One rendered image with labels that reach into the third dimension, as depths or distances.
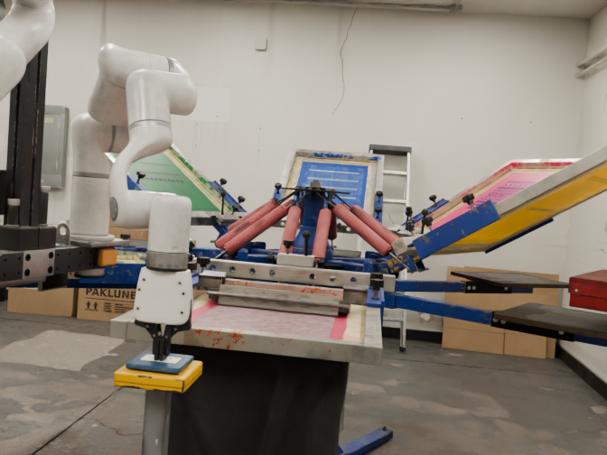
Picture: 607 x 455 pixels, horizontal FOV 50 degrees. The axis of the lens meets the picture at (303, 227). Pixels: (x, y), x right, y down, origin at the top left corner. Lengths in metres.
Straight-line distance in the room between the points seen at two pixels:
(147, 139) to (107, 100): 0.31
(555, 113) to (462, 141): 0.83
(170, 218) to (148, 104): 0.26
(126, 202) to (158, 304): 0.20
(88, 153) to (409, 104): 4.70
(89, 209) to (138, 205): 0.45
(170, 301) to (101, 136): 0.61
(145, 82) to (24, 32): 0.24
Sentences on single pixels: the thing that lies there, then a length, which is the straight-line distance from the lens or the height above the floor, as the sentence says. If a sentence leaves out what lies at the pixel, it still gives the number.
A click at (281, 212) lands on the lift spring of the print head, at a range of 2.66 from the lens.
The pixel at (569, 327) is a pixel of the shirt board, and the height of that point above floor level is 0.95.
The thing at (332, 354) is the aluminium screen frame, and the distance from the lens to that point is 1.39.
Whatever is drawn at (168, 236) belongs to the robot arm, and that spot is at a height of 1.20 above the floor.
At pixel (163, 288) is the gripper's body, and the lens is 1.22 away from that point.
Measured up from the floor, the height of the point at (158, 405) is 0.88.
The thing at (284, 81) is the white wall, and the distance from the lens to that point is 6.22.
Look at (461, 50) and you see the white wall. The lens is 6.27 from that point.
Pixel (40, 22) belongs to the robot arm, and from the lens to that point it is 1.45.
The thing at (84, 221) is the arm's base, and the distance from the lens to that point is 1.70.
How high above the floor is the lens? 1.30
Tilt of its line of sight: 3 degrees down
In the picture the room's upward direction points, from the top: 5 degrees clockwise
